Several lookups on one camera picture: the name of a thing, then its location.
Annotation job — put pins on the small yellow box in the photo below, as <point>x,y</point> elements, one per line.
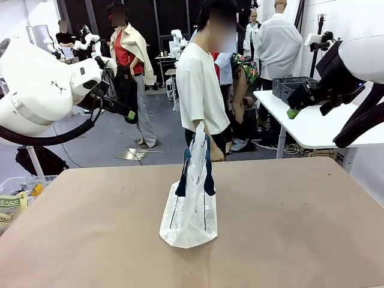
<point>37,189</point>

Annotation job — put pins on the square metal mannequin base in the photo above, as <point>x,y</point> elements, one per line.
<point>135,153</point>

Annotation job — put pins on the green-tipped left gripper finger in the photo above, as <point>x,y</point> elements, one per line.
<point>132,121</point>
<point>131,114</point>

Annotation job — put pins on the figure in floral garment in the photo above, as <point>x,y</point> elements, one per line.
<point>244,78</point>

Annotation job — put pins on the seated bystander in dark clothes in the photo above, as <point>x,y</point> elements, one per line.
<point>108,45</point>

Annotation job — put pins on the person in white t-shirt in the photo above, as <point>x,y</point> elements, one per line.
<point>201,90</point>

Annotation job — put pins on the beige snack pack dark letters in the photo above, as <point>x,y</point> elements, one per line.
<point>5,220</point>

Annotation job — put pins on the black bag on floor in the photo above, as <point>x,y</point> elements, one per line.
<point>39,160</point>

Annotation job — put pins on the person's right hand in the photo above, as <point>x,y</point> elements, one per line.
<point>219,153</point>

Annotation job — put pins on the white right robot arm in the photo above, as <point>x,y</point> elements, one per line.
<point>363,39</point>

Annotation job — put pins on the mannequin in white shirt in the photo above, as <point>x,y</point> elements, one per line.
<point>280,51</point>

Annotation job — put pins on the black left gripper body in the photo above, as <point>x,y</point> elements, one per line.
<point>108,103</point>

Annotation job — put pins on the white table with metal legs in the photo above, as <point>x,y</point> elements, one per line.
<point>309,126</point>

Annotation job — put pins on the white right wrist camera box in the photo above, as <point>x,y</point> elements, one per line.
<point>313,39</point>

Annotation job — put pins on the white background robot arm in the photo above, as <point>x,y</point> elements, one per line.
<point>87,40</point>
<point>179,42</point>

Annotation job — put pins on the bystander in black shirt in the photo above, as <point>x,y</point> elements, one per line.
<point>64,39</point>

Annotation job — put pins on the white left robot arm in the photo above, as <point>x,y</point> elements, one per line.
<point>36,90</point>

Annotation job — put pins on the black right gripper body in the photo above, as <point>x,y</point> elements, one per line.
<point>306,96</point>

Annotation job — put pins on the white side table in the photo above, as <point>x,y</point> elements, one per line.
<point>34,162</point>

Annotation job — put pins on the mannequin with cream jacket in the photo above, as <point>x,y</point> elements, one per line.
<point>132,60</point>

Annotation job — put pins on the clear plastic bin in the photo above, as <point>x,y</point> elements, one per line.
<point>18,184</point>

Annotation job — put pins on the black tripod stand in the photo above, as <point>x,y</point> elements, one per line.
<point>321,24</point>

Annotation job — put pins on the small mannequin in white coat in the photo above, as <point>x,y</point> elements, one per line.
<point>251,36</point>

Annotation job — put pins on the beige snack pack green letters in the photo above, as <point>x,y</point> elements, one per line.
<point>13,204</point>

